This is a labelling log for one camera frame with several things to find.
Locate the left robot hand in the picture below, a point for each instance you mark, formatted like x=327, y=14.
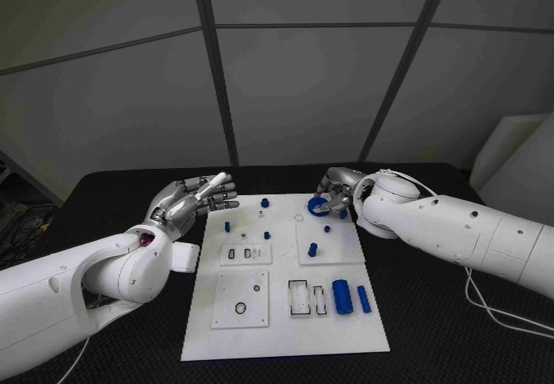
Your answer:
x=181, y=201

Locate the blue gear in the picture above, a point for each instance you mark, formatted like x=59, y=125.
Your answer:
x=314, y=207

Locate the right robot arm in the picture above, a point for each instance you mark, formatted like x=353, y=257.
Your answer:
x=432, y=225

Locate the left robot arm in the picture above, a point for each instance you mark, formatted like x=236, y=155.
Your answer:
x=43, y=300

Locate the white task board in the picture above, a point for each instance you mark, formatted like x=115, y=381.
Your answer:
x=281, y=339

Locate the large blue block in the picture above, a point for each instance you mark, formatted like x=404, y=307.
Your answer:
x=311, y=249

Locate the thick blue cylinder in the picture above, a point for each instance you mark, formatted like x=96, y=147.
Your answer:
x=342, y=297

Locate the thin blue cylinder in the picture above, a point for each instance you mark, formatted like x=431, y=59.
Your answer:
x=363, y=299

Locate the white leaning panel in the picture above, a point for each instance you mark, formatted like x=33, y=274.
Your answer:
x=532, y=186
x=497, y=150

